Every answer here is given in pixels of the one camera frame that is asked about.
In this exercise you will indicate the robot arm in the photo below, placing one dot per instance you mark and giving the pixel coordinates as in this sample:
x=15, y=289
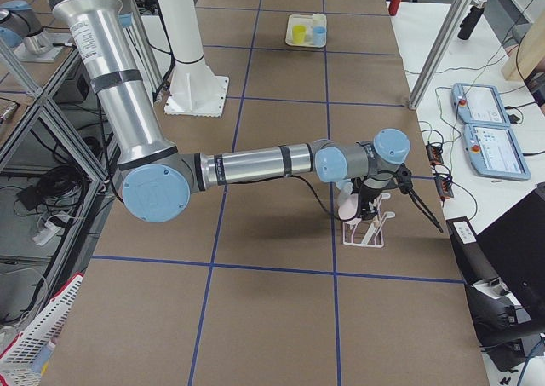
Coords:
x=158, y=181

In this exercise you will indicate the yellow plastic cup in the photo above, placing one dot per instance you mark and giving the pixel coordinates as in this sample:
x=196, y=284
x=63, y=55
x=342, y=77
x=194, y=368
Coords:
x=298, y=34

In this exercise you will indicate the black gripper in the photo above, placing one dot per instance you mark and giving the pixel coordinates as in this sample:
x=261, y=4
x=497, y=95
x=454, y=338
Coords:
x=366, y=202

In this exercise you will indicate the cream plastic tray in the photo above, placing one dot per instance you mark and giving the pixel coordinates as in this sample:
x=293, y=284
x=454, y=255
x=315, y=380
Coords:
x=299, y=19

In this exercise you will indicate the pink plastic cup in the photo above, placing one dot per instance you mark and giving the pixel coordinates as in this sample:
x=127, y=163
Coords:
x=348, y=208

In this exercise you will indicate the lower teach pendant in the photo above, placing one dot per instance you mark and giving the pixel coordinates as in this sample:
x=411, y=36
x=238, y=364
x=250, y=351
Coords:
x=494, y=152

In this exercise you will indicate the light blue plastic cup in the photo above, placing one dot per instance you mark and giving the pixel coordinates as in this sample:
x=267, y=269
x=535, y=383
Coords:
x=345, y=186

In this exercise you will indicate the white plastic basket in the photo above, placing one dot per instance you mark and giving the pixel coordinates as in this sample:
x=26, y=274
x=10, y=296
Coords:
x=26, y=359

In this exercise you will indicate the teach pendant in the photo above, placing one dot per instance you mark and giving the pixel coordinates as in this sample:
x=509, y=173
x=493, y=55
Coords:
x=494, y=152
x=479, y=104

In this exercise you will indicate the pale green plastic cup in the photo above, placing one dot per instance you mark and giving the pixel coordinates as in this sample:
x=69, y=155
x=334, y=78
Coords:
x=319, y=20

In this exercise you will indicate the upper teach pendant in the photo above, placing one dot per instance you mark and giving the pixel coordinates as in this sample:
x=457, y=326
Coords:
x=479, y=104

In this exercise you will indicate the white wire cup rack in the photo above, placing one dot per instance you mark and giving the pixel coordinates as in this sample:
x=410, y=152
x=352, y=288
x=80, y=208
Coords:
x=368, y=233

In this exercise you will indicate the aluminium frame post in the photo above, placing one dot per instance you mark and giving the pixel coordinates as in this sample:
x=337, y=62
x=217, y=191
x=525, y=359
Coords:
x=463, y=14

